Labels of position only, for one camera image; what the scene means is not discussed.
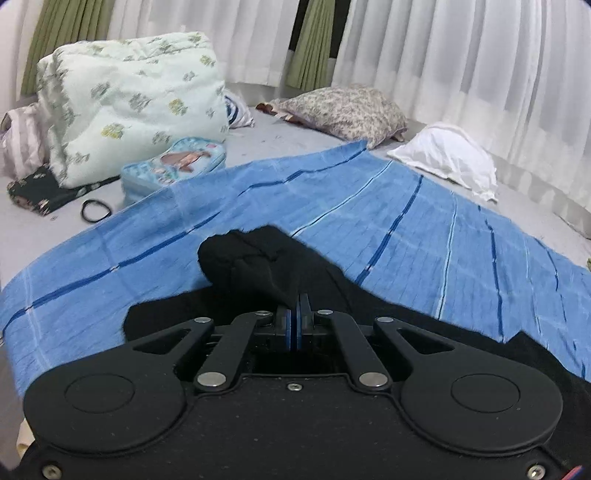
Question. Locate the folded floral white quilt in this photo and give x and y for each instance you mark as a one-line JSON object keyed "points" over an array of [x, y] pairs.
{"points": [[129, 101]]}

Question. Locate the blue striped blanket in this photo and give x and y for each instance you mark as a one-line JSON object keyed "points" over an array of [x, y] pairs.
{"points": [[392, 207]]}

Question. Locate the white sheer curtain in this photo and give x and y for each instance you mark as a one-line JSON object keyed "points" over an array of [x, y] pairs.
{"points": [[207, 32], [461, 60], [16, 41]]}

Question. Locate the floral patterned pillow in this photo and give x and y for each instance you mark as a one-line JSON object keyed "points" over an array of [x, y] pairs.
{"points": [[351, 110]]}

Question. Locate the black hair band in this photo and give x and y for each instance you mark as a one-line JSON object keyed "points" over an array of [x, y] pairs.
{"points": [[82, 211]]}

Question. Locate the blue white striped cloth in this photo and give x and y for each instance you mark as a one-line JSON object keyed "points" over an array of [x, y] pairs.
{"points": [[238, 113]]}

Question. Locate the white pillow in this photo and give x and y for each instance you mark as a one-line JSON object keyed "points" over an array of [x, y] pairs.
{"points": [[448, 152]]}

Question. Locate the grey bed sheet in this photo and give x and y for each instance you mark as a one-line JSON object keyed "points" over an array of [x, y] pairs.
{"points": [[295, 134]]}

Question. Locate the pink striped cloth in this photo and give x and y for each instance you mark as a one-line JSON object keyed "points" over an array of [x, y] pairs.
{"points": [[18, 138]]}

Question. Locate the black pants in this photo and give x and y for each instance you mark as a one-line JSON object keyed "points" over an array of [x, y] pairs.
{"points": [[258, 263]]}

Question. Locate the dark floral cloth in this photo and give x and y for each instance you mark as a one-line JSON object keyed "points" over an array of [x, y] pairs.
{"points": [[37, 194]]}

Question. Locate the green curtain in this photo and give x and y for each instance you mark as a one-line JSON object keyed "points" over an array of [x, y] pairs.
{"points": [[314, 50], [60, 27]]}

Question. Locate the light blue cartoon case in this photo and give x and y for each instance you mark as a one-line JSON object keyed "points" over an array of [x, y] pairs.
{"points": [[175, 161]]}

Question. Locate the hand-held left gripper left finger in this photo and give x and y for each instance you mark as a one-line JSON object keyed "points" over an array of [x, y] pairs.
{"points": [[288, 325]]}

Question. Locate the dark red cloth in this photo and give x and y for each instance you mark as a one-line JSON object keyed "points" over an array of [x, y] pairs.
{"points": [[265, 107]]}

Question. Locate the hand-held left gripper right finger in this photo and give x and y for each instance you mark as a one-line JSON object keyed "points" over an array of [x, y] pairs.
{"points": [[301, 325]]}

